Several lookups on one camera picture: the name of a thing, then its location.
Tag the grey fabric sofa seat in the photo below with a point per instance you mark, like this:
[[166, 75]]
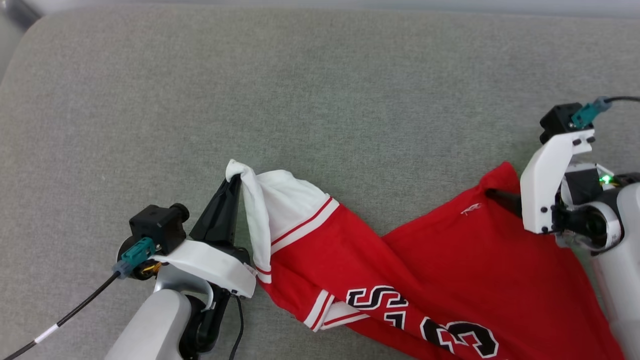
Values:
[[320, 100]]

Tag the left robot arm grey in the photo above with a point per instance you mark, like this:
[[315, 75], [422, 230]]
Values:
[[150, 325]]

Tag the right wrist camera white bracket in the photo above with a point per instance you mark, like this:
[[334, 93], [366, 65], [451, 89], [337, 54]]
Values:
[[542, 175]]

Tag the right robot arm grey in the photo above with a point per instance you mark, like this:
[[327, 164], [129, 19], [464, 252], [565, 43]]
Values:
[[622, 280]]

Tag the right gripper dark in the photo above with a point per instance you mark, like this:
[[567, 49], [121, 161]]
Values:
[[582, 220]]

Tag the red basketball jersey white trim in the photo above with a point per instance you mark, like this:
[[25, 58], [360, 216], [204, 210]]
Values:
[[450, 260]]

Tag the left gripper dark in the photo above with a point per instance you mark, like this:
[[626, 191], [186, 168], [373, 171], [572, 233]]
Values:
[[205, 325]]

